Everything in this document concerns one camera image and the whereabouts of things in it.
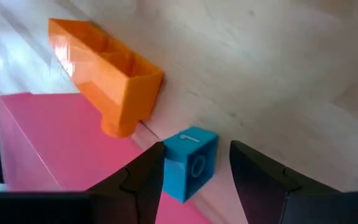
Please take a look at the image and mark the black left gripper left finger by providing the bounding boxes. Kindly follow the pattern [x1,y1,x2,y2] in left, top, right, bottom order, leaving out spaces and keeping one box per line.
[87,142,165,224]

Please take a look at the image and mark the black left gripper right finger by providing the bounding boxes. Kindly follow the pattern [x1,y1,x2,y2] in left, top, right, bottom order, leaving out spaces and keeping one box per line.
[229,140,341,224]

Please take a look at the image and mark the teal number block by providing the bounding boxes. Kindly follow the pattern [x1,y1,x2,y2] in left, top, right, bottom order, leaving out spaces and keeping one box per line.
[162,126,219,203]

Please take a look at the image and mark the large orange toy brick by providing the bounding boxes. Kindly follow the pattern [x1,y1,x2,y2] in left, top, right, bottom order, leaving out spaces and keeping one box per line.
[47,17,165,139]

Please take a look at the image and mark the pink translucent plastic bin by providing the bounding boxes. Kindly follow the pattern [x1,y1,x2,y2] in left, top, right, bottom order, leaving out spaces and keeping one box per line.
[0,92,214,224]

